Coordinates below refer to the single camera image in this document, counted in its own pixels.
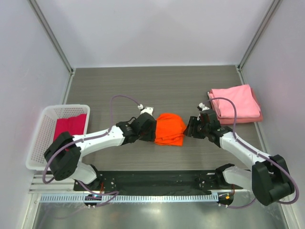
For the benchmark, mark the right aluminium frame post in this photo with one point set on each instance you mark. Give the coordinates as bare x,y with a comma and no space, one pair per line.
259,32

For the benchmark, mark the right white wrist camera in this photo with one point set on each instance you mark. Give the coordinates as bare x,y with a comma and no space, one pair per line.
202,107

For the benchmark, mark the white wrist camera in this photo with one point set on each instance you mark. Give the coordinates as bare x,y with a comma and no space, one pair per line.
202,107
146,110

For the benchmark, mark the left aluminium frame post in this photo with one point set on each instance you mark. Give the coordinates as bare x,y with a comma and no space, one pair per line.
42,19

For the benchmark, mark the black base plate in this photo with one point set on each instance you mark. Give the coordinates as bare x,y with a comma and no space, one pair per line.
162,183

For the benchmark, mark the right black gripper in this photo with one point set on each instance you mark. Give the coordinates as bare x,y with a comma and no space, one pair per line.
189,131

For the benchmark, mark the slotted cable duct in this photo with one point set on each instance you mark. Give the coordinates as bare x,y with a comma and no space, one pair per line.
90,198

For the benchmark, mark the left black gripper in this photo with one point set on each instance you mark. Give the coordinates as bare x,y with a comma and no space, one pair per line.
151,136

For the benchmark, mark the light pink shirt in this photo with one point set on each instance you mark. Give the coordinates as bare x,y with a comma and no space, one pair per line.
236,102

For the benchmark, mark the magenta t shirt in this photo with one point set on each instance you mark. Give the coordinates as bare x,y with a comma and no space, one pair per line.
74,125

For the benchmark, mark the white plastic basket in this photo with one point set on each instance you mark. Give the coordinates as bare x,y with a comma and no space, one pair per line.
44,133

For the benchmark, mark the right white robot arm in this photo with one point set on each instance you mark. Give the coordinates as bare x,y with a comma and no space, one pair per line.
266,176

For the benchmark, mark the aluminium frame post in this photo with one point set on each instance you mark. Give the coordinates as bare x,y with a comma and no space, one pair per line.
42,19
259,32

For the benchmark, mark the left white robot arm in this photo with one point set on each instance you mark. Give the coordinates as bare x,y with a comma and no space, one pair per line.
64,155

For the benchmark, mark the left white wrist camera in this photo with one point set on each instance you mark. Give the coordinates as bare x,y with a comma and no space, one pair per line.
146,110

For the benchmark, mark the salmon pink shirt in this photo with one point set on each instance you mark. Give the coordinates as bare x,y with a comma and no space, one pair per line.
250,119

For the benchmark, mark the orange t shirt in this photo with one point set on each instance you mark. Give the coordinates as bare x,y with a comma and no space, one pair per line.
169,130

